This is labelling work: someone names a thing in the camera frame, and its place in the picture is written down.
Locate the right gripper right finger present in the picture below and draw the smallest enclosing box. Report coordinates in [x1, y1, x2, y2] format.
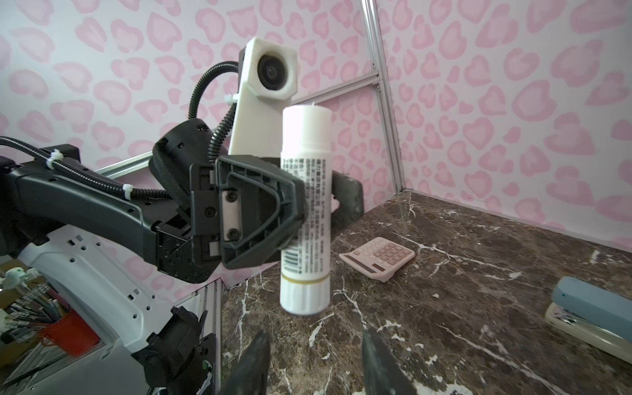
[361, 328, 416, 395]

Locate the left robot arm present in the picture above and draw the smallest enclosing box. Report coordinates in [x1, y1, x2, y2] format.
[1, 118, 314, 394]

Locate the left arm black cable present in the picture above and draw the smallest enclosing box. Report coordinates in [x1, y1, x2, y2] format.
[0, 60, 240, 201]

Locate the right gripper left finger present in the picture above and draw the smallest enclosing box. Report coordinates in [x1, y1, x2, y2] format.
[219, 331, 271, 395]

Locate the white glue stick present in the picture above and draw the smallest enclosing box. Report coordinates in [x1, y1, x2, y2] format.
[280, 105, 332, 316]

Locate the pink calculator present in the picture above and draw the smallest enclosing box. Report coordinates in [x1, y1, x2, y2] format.
[339, 237, 416, 283]

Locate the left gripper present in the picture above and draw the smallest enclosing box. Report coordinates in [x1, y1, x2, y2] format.
[190, 156, 365, 269]

